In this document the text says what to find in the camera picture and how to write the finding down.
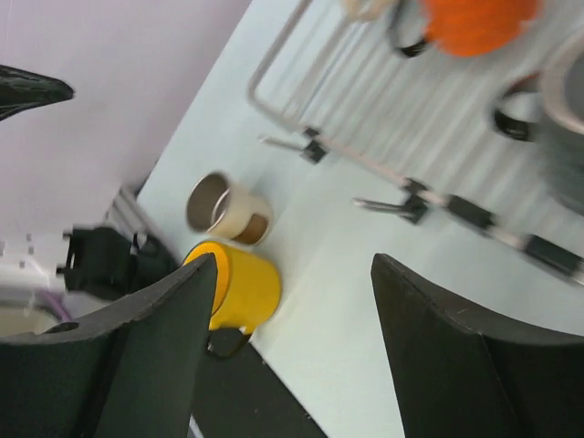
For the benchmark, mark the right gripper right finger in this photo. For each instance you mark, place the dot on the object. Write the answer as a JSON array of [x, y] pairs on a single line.
[[463, 370]]

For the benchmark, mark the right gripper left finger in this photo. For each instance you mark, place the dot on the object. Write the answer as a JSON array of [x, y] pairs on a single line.
[[126, 370]]

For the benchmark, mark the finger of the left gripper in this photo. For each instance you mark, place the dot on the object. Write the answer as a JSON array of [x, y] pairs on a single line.
[[23, 90]]

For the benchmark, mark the dark grey mug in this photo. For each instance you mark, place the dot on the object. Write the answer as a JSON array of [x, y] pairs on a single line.
[[559, 128]]

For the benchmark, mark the orange mug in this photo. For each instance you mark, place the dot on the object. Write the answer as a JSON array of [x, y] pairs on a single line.
[[466, 28]]

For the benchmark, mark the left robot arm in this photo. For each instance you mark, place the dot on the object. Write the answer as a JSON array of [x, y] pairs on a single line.
[[98, 260]]

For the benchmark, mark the yellow mug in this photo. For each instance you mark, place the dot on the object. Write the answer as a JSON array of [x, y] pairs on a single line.
[[247, 292]]

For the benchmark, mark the stainless steel cup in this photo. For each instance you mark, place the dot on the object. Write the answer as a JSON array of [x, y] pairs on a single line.
[[220, 207]]

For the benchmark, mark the aluminium frame rail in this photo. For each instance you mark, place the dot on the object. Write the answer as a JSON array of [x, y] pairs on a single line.
[[125, 215]]

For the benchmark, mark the metal wire dish rack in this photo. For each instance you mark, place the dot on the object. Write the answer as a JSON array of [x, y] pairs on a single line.
[[424, 123]]

